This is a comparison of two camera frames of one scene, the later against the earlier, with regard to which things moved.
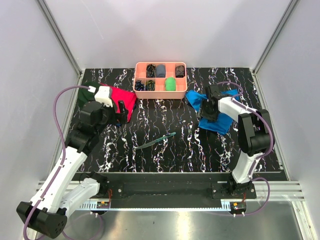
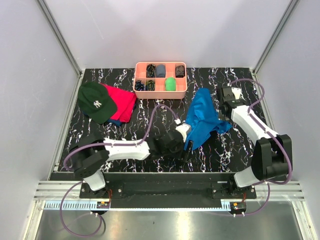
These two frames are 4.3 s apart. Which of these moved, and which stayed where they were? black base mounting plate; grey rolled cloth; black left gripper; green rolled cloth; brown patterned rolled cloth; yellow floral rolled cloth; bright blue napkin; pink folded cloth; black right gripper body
Moved: bright blue napkin; black left gripper; black right gripper body
Stayed: pink folded cloth; green rolled cloth; black base mounting plate; yellow floral rolled cloth; brown patterned rolled cloth; grey rolled cloth
